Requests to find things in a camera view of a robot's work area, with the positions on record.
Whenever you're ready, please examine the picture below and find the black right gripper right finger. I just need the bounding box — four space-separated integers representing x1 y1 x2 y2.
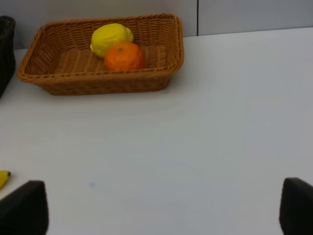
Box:
279 178 313 235

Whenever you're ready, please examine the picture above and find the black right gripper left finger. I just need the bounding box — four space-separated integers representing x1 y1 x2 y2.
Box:
0 181 49 235

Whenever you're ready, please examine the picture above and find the yellow banana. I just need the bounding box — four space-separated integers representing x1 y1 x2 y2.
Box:
0 170 11 188

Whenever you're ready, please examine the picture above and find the orange mandarin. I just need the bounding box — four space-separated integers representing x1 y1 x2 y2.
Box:
104 43 145 71

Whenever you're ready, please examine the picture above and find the yellow lemon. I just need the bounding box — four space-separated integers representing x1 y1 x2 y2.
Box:
90 23 134 58

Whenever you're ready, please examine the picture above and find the orange wicker basket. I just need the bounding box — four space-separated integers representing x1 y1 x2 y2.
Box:
16 13 185 96

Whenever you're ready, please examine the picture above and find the dark brown wicker basket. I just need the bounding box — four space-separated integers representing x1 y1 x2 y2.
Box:
0 16 16 96

